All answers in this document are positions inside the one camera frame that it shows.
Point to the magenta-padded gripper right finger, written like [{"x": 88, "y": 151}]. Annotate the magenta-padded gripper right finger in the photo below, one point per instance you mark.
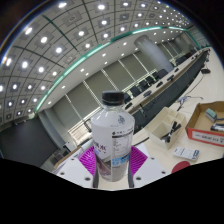
[{"x": 138, "y": 161}]

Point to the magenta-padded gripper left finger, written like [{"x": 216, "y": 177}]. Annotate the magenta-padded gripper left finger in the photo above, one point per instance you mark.
[{"x": 87, "y": 161}]

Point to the clear water bottle black cap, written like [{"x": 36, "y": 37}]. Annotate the clear water bottle black cap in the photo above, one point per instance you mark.
[{"x": 111, "y": 133}]

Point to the beige divided organizer box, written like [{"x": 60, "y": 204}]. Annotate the beige divided organizer box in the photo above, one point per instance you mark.
[{"x": 160, "y": 128}]

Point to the white remote control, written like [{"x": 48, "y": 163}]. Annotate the white remote control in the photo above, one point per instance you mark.
[{"x": 185, "y": 154}]

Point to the long curved conference desk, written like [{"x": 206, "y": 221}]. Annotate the long curved conference desk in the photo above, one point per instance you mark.
[{"x": 160, "y": 96}]

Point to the open cardboard box red side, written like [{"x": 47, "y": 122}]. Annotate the open cardboard box red side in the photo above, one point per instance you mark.
[{"x": 203, "y": 135}]

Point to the row of black office chairs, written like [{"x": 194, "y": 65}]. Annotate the row of black office chairs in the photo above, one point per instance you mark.
[{"x": 146, "y": 81}]

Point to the dark marker pens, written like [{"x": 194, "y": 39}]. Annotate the dark marker pens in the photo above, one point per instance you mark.
[{"x": 217, "y": 127}]

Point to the grey whiteboard eraser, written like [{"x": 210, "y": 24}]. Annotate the grey whiteboard eraser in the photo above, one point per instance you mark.
[{"x": 211, "y": 114}]

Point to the black table microphone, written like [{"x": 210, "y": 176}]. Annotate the black table microphone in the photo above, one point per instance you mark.
[{"x": 205, "y": 71}]

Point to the round ceiling lights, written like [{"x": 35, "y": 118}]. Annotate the round ceiling lights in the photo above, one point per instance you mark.
[{"x": 58, "y": 50}]

